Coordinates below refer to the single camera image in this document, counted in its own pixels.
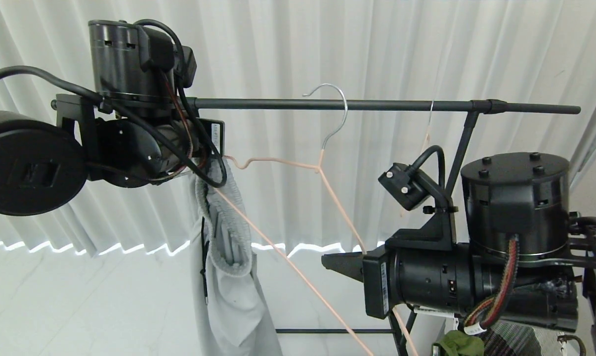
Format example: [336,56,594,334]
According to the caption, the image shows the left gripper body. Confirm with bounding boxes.
[94,118,225,189]

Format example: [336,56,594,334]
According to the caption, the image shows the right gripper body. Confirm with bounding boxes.
[362,242,579,333]

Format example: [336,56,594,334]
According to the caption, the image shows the green garment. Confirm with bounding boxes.
[434,330,484,356]

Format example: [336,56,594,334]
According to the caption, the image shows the pink clothes hanger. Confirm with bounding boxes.
[402,100,435,218]
[212,83,420,356]

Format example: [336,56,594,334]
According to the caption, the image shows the pale grey shorts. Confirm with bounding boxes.
[189,156,284,356]

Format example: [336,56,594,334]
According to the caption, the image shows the white laundry basket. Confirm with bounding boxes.
[431,319,588,356]

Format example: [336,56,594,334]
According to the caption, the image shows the black clothes rack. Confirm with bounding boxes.
[51,95,581,356]

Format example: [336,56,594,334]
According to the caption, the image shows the white curtain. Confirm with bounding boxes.
[0,0,596,258]

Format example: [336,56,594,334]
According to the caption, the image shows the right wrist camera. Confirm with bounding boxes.
[378,163,459,252]

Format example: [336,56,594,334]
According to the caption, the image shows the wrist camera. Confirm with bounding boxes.
[140,25,198,89]
[378,163,459,252]

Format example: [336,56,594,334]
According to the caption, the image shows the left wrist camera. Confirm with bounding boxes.
[140,25,198,89]

